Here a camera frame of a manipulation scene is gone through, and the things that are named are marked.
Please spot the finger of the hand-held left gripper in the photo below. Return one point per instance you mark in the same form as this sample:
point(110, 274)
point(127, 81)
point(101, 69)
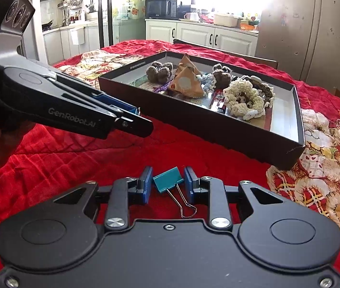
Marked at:
point(113, 102)
point(134, 127)

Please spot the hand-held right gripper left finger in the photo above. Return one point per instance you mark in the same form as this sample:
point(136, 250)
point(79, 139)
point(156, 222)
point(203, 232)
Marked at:
point(146, 183)

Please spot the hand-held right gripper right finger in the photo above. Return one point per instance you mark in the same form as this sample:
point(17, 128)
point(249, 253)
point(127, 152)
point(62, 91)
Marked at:
point(189, 183)

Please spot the teal binder clip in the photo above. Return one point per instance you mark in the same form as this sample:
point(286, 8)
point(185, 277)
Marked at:
point(167, 178)

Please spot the black shallow cardboard box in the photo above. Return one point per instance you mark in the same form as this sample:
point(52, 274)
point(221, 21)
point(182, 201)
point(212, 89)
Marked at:
point(188, 120)

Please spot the brown fuzzy hair clip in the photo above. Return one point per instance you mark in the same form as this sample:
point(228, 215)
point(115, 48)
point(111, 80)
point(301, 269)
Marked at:
point(159, 72)
point(221, 76)

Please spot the blue crochet scrunchie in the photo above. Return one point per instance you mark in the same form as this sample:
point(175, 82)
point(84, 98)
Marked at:
point(207, 84)

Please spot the red lighter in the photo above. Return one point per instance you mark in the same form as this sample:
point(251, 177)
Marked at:
point(218, 102)

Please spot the cream crochet scrunchie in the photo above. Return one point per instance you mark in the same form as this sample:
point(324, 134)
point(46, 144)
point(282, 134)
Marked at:
point(236, 99)

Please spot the black scrunchie with lace trim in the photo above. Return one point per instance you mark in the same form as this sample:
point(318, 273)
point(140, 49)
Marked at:
point(263, 85)

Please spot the red printed bear blanket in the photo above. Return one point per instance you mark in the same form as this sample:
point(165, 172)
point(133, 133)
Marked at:
point(68, 162)

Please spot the white hanging bin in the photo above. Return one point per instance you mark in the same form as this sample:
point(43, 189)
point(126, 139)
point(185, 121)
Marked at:
point(77, 36)

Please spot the black framed glass door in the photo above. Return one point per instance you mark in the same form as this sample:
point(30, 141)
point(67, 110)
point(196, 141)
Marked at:
point(104, 12)

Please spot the black microwave oven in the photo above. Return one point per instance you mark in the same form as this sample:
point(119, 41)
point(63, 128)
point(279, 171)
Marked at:
point(161, 9)

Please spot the white kitchen cabinet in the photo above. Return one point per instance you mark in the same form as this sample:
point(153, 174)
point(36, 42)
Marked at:
point(197, 36)

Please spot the white mug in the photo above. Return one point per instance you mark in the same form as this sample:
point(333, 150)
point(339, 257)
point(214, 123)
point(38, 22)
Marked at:
point(190, 16)

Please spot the cream plastic tub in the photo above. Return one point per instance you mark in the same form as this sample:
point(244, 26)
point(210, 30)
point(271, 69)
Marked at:
point(225, 19)

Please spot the orange box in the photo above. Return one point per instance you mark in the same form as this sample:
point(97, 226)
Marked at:
point(248, 25)

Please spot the doll fridge magnet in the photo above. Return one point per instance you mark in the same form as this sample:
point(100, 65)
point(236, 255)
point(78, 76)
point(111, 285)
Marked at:
point(283, 19)

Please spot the silver refrigerator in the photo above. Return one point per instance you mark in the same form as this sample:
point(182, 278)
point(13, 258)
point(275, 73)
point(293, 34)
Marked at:
point(316, 30)

